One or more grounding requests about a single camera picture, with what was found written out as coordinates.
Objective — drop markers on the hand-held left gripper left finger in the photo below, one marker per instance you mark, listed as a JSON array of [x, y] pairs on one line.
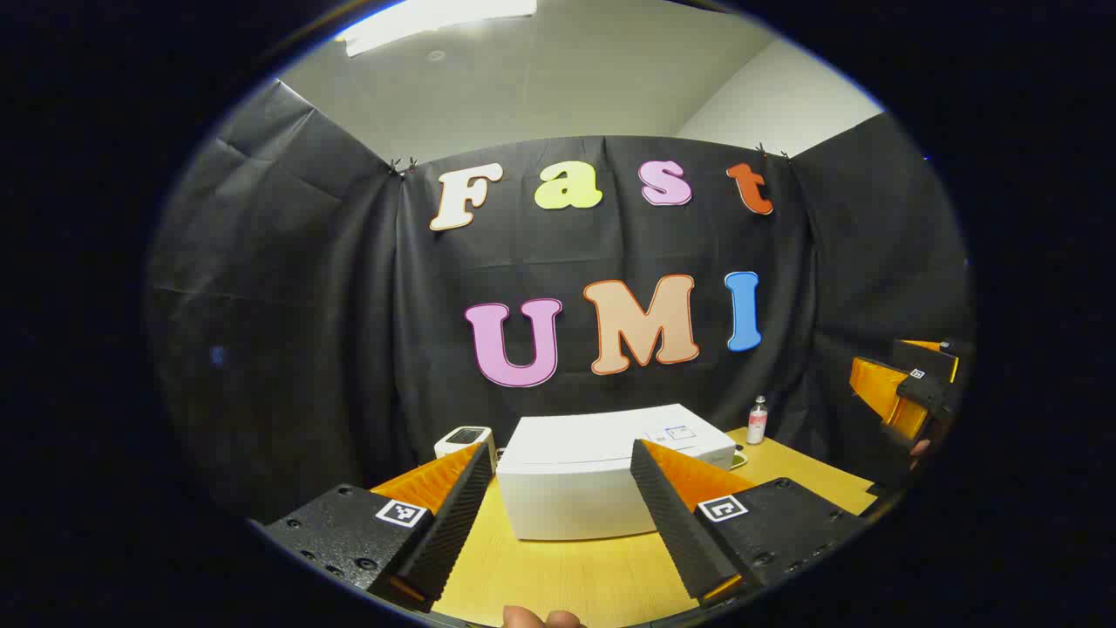
[[453, 523]]

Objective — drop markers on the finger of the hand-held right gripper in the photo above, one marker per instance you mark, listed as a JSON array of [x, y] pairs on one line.
[[924, 356], [881, 392]]

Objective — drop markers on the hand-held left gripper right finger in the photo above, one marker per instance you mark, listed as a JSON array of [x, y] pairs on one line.
[[676, 532]]

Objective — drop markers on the white microwave oven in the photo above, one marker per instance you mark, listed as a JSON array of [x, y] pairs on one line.
[[567, 471]]

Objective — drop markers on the white toaster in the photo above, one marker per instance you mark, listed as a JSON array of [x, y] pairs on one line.
[[462, 438]]

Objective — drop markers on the white divided plate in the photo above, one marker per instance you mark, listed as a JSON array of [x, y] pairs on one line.
[[739, 459]]

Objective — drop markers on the clear bottle with pink label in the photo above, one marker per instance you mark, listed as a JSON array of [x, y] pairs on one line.
[[757, 423]]

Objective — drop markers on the small black cloth clip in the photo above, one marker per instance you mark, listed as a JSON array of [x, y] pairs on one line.
[[403, 164], [772, 153]]

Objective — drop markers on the black backdrop cloth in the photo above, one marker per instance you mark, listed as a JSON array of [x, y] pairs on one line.
[[305, 305]]

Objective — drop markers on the ceiling light panel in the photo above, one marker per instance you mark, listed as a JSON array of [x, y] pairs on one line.
[[436, 22]]

